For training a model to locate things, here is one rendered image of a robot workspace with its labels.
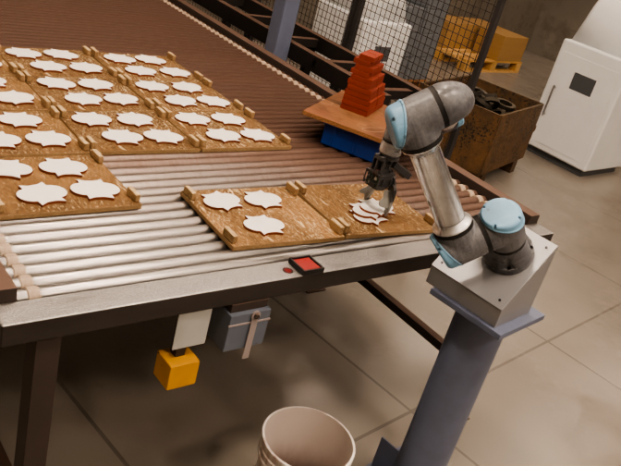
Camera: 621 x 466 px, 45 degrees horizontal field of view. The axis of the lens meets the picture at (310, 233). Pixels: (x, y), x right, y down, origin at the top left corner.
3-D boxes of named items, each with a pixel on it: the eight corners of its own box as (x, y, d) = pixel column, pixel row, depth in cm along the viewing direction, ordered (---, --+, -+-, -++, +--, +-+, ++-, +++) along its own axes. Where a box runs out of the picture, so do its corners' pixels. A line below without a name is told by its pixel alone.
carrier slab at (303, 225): (344, 240, 239) (345, 236, 238) (232, 251, 215) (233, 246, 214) (286, 190, 263) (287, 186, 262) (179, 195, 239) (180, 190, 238)
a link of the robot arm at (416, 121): (497, 259, 216) (440, 92, 189) (448, 280, 217) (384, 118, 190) (482, 239, 226) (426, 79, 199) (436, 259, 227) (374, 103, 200)
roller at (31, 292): (522, 232, 296) (527, 221, 294) (17, 313, 173) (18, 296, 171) (513, 226, 299) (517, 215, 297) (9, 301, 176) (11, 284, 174)
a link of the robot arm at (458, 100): (472, 63, 190) (451, 98, 239) (432, 80, 191) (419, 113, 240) (492, 104, 190) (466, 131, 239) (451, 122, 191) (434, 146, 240)
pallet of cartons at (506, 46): (466, 50, 1129) (478, 17, 1107) (518, 73, 1074) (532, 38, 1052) (409, 48, 1033) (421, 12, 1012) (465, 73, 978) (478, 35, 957)
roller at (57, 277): (513, 226, 299) (517, 215, 297) (9, 301, 176) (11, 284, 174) (504, 220, 302) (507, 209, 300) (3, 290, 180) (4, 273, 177)
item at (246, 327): (262, 355, 216) (276, 303, 208) (222, 365, 207) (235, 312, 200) (242, 333, 223) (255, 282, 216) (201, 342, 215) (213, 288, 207)
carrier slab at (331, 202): (438, 232, 263) (439, 228, 263) (345, 239, 240) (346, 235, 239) (380, 187, 288) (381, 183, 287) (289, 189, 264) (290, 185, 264)
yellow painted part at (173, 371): (195, 384, 207) (212, 312, 196) (165, 391, 201) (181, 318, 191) (181, 366, 212) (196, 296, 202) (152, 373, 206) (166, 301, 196)
